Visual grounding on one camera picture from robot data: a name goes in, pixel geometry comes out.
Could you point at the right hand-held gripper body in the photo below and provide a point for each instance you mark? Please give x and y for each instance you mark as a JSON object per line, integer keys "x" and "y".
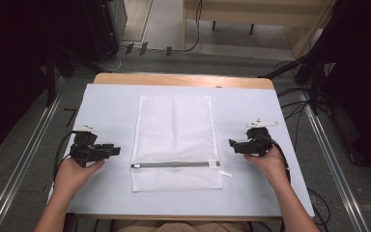
{"x": 259, "y": 143}

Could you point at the dark equipment cabinet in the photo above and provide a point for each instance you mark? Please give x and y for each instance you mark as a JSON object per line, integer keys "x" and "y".
{"x": 104, "y": 25}

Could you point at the white mesh laundry bag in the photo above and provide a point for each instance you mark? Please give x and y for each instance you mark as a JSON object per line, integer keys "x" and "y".
{"x": 177, "y": 135}

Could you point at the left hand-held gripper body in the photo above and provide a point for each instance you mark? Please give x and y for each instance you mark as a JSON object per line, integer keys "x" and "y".
{"x": 85, "y": 151}

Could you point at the wooden table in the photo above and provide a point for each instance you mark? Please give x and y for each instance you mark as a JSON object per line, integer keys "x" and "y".
{"x": 180, "y": 80}

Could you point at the person's right hand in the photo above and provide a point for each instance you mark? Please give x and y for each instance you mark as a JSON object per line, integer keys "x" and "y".
{"x": 269, "y": 164}

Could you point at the dark chair part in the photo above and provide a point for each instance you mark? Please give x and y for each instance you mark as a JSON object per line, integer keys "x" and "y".
{"x": 71, "y": 223}

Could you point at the person's beige trousers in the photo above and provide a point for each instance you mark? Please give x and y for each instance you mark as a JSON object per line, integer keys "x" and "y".
{"x": 180, "y": 226}

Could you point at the black curtain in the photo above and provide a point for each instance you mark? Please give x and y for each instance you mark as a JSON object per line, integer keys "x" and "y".
{"x": 9, "y": 64}
{"x": 360, "y": 64}

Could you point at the light wooden furniture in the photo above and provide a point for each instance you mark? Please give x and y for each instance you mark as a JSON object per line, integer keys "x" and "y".
{"x": 296, "y": 19}

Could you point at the white table cover sheet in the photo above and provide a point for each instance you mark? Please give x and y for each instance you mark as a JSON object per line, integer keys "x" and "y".
{"x": 109, "y": 109}

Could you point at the person's left hand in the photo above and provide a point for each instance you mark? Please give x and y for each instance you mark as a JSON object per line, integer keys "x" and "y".
{"x": 72, "y": 175}

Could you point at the metal floor rail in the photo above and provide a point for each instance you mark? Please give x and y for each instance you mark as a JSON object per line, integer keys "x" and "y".
{"x": 22, "y": 158}
{"x": 333, "y": 161}

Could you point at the black metal stand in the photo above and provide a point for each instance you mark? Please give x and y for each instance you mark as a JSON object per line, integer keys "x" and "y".
{"x": 50, "y": 80}
{"x": 314, "y": 83}

